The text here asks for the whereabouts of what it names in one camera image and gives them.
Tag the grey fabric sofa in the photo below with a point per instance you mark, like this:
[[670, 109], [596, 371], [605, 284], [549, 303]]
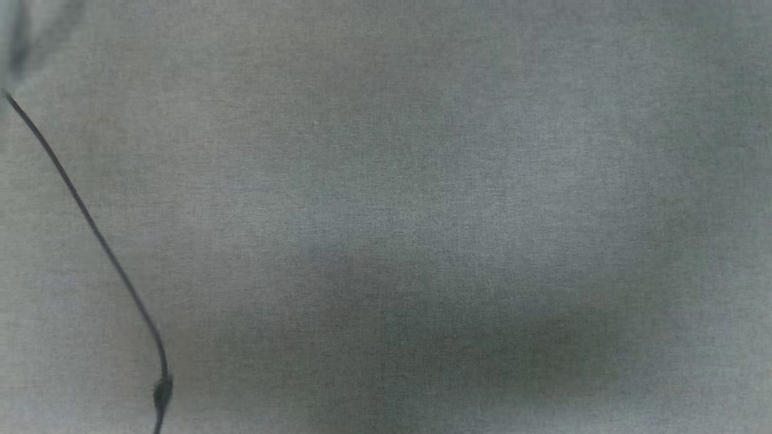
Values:
[[422, 211]]

